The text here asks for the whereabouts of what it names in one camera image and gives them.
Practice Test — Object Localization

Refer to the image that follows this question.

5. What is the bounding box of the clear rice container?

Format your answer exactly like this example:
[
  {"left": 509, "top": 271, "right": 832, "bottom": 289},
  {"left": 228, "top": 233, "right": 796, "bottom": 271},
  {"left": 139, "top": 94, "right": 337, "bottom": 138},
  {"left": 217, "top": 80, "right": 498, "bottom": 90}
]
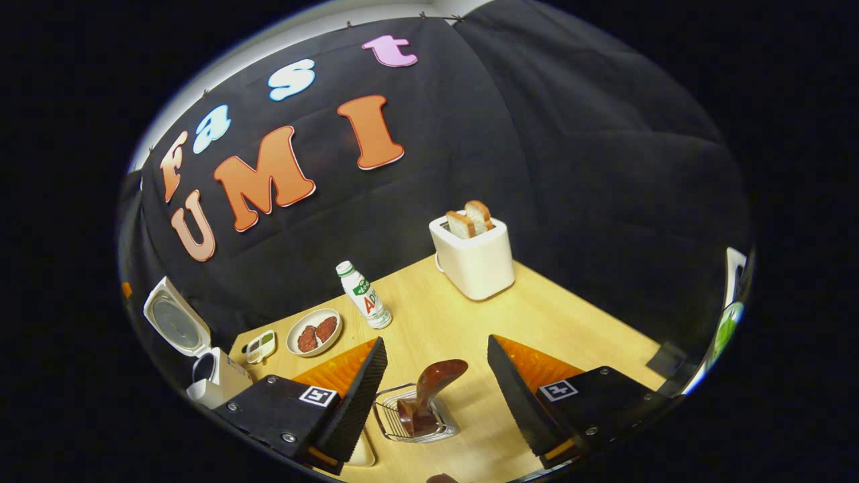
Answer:
[{"left": 346, "top": 429, "right": 376, "bottom": 468}]

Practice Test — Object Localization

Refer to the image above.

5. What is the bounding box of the black backdrop cloth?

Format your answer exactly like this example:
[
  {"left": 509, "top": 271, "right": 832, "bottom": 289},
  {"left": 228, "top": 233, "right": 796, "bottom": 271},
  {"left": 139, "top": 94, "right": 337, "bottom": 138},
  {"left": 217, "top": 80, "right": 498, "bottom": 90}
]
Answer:
[{"left": 117, "top": 0, "right": 752, "bottom": 376}]

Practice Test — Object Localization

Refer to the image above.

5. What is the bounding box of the white round plate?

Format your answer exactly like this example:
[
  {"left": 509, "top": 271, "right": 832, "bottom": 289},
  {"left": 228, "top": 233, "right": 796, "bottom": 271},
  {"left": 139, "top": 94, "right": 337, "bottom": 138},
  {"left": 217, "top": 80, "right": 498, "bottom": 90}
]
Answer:
[{"left": 287, "top": 308, "right": 343, "bottom": 357}]

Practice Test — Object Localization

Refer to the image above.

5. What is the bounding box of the metal wire chopstick holder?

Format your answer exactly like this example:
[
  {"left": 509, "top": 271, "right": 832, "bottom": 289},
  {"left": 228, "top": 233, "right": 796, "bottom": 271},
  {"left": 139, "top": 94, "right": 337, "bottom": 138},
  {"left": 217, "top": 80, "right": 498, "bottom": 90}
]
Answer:
[{"left": 373, "top": 382, "right": 461, "bottom": 443}]

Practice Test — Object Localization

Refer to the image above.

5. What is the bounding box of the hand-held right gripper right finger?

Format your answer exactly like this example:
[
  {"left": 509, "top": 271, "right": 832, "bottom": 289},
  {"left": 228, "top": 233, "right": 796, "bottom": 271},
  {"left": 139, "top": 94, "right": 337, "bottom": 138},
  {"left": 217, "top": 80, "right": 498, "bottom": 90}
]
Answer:
[{"left": 487, "top": 334, "right": 672, "bottom": 470}]

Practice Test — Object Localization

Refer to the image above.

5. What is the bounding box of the toasted bread slice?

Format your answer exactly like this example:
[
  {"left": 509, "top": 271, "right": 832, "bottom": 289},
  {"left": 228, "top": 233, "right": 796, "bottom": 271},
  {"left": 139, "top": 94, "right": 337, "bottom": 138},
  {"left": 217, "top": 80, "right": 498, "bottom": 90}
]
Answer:
[
  {"left": 446, "top": 211, "right": 476, "bottom": 240},
  {"left": 465, "top": 200, "right": 495, "bottom": 233}
]

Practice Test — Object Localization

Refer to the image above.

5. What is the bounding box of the white divided condiment dish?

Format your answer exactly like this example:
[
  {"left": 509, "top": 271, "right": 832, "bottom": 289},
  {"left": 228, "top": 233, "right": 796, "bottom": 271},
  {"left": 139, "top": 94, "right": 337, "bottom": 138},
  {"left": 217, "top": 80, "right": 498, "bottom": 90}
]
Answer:
[{"left": 243, "top": 331, "right": 276, "bottom": 364}]

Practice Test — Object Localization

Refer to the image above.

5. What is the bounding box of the white rice cooker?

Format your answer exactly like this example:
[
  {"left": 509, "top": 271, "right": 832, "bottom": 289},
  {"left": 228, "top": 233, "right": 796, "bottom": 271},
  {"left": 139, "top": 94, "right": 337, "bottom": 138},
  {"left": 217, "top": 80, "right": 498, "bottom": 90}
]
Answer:
[{"left": 143, "top": 276, "right": 254, "bottom": 410}]

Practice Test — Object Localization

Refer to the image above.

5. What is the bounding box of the brown wooden spoon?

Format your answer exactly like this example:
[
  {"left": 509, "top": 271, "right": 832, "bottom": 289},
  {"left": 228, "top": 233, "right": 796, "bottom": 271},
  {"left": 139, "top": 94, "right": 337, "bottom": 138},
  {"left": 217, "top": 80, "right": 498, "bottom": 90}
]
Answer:
[{"left": 396, "top": 359, "right": 469, "bottom": 435}]

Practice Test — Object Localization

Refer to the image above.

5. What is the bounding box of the white drink bottle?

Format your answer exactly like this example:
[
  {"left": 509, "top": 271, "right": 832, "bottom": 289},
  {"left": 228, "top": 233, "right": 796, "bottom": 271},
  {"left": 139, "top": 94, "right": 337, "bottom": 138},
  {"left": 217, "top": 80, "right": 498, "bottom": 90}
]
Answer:
[{"left": 336, "top": 261, "right": 393, "bottom": 329}]

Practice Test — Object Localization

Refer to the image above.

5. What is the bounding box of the white toaster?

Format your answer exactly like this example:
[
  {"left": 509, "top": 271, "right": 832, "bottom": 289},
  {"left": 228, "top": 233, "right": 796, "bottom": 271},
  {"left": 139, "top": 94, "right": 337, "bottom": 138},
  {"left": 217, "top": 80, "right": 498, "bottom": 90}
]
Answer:
[{"left": 429, "top": 209, "right": 515, "bottom": 301}]

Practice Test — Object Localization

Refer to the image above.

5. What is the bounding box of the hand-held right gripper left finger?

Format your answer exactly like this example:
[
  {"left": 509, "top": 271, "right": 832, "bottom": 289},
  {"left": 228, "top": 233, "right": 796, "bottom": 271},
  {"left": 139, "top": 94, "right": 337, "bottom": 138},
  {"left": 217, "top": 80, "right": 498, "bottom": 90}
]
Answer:
[{"left": 213, "top": 337, "right": 389, "bottom": 476}]

